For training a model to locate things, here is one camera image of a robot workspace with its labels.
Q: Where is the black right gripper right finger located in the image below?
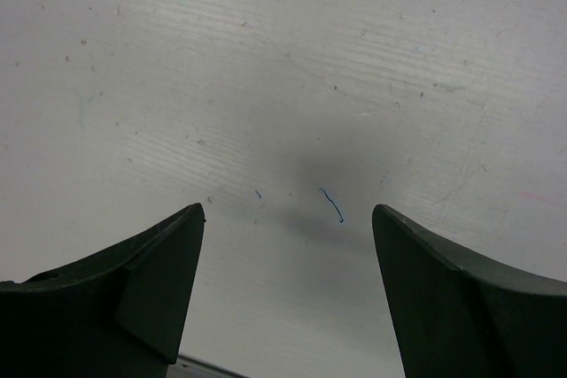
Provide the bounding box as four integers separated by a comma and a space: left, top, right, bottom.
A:
372, 204, 566, 377

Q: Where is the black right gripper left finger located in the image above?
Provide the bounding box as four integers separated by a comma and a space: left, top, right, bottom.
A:
1, 204, 205, 377

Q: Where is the aluminium mounting rail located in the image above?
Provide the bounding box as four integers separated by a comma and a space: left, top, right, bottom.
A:
175, 354, 246, 378

